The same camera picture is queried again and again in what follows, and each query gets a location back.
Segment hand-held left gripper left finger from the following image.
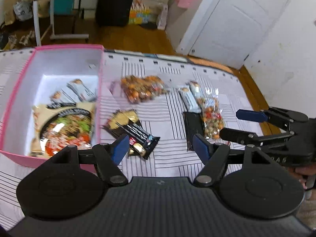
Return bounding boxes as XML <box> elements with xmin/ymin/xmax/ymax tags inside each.
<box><xmin>37</xmin><ymin>133</ymin><xmax>130</xmax><ymax>187</ymax></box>

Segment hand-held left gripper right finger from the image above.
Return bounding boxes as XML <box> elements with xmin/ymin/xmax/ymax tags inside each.
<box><xmin>192</xmin><ymin>133</ymin><xmax>282</xmax><ymax>188</ymax></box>

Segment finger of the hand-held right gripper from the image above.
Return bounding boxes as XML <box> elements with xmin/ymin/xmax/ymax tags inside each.
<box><xmin>219</xmin><ymin>128</ymin><xmax>296</xmax><ymax>147</ymax></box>
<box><xmin>236</xmin><ymin>106</ymin><xmax>309</xmax><ymax>132</ymax></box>

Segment plain black snack packet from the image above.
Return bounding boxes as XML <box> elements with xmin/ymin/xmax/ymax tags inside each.
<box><xmin>183</xmin><ymin>112</ymin><xmax>207</xmax><ymax>152</ymax></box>

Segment black and gold snack packet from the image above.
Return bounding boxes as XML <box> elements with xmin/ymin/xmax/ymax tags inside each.
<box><xmin>102</xmin><ymin>110</ymin><xmax>161</xmax><ymax>161</ymax></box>

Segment small bag of coated nuts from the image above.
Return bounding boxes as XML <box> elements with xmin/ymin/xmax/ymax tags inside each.
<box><xmin>197</xmin><ymin>96</ymin><xmax>227</xmax><ymax>141</ymax></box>

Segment grey snack bar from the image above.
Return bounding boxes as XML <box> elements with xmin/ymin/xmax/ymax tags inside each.
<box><xmin>189</xmin><ymin>81</ymin><xmax>206</xmax><ymax>104</ymax></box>
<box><xmin>178</xmin><ymin>87</ymin><xmax>198</xmax><ymax>112</ymax></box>
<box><xmin>49</xmin><ymin>91</ymin><xmax>77</xmax><ymax>107</ymax></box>
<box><xmin>66</xmin><ymin>78</ymin><xmax>97</xmax><ymax>102</ymax></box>

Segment large noodle packet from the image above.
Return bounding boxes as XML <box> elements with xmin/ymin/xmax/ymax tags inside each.
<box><xmin>31</xmin><ymin>102</ymin><xmax>97</xmax><ymax>157</ymax></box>

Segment large bag of coated nuts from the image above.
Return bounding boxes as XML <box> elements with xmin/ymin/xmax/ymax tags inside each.
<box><xmin>120</xmin><ymin>75</ymin><xmax>171</xmax><ymax>104</ymax></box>

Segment pink cardboard box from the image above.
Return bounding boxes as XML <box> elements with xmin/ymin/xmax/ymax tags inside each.
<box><xmin>0</xmin><ymin>44</ymin><xmax>105</xmax><ymax>174</ymax></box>

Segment person's right hand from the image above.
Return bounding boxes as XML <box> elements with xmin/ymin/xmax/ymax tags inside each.
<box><xmin>288</xmin><ymin>163</ymin><xmax>316</xmax><ymax>191</ymax></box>

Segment white door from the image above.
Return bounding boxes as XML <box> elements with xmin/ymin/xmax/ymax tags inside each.
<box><xmin>176</xmin><ymin>0</ymin><xmax>301</xmax><ymax>70</ymax></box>

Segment grey shoes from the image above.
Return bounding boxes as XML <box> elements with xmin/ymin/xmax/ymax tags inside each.
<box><xmin>7</xmin><ymin>31</ymin><xmax>35</xmax><ymax>49</ymax></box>

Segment black suitcase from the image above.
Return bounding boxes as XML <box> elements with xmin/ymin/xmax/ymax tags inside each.
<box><xmin>95</xmin><ymin>0</ymin><xmax>138</xmax><ymax>27</ymax></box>

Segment teal tote bag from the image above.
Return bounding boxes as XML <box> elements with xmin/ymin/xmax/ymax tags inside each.
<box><xmin>49</xmin><ymin>0</ymin><xmax>76</xmax><ymax>15</ymax></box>

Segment black bag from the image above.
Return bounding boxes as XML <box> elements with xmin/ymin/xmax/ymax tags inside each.
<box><xmin>0</xmin><ymin>32</ymin><xmax>9</xmax><ymax>50</ymax></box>

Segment large brown paper bag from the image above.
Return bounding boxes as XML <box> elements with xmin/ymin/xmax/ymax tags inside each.
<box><xmin>37</xmin><ymin>0</ymin><xmax>58</xmax><ymax>18</ymax></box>

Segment white printed bag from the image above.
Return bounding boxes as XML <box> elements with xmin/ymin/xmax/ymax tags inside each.
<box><xmin>13</xmin><ymin>1</ymin><xmax>34</xmax><ymax>22</ymax></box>

